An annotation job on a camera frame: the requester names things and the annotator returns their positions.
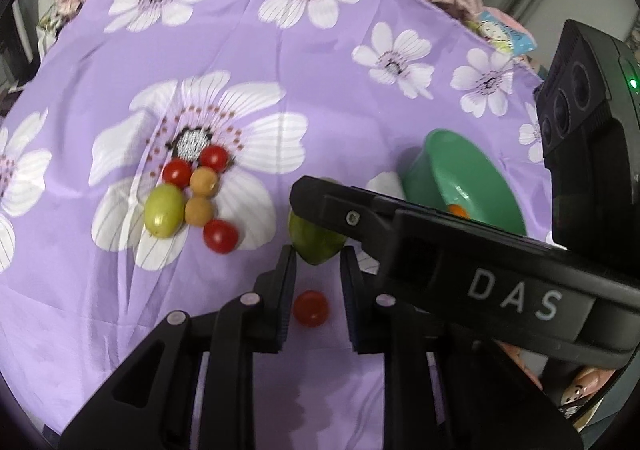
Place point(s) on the red cherry tomato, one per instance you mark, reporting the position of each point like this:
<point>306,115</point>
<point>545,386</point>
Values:
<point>177,172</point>
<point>215,157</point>
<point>220,236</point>
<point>310,308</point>

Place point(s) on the green jujube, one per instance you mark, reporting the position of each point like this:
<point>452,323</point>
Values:
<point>315,245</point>
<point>164,210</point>

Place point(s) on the brown longan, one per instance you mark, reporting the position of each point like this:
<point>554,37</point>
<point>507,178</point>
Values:
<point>204,181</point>
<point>198,211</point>

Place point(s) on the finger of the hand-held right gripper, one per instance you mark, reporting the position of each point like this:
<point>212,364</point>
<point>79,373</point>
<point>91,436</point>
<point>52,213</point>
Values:
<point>340,210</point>

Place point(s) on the green bowl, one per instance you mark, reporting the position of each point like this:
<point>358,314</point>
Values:
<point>465,165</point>

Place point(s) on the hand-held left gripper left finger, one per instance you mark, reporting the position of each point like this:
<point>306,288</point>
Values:
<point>286,300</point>

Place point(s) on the purple floral cloth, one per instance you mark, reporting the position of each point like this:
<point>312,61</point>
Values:
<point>300,80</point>

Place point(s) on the colourful snack packet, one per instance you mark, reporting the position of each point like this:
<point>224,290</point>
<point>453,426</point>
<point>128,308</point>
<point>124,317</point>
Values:
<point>505,32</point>

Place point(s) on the pink floral cloth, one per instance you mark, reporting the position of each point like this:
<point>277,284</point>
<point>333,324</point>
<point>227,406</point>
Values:
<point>72,5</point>

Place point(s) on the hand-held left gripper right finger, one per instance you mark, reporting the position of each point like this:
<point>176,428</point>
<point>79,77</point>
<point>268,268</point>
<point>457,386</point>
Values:
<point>350,300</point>

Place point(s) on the small orange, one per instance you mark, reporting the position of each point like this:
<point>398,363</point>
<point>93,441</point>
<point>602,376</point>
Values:
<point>457,210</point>

